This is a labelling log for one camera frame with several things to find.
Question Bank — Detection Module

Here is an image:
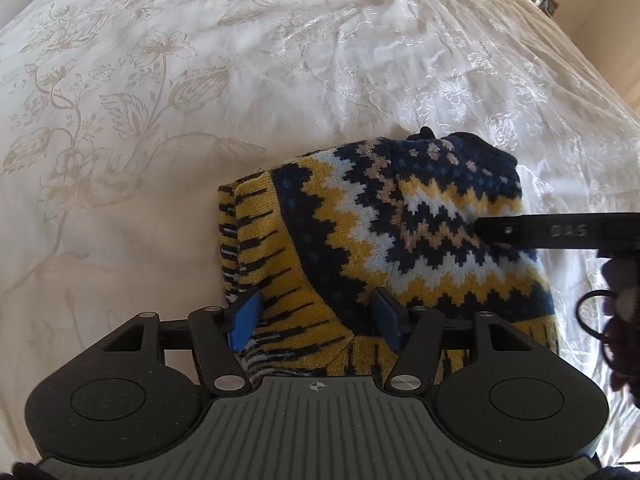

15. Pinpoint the patterned knit sweater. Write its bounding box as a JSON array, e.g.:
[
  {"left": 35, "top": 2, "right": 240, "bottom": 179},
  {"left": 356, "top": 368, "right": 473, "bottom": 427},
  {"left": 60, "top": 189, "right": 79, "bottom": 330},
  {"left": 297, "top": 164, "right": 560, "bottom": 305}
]
[{"left": 218, "top": 128, "right": 558, "bottom": 382}]

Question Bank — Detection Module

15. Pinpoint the purple braided lanyard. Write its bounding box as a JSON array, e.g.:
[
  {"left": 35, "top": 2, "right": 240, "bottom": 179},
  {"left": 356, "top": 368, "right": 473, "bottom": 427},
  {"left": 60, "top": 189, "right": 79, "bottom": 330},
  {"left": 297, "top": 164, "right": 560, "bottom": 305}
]
[{"left": 574, "top": 259, "right": 640, "bottom": 411}]

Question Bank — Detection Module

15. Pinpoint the cream embroidered bedspread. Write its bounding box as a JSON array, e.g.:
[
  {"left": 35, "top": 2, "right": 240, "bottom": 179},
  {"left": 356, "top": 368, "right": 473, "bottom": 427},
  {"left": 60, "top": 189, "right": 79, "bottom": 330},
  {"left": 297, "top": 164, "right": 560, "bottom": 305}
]
[{"left": 1, "top": 0, "right": 639, "bottom": 465}]

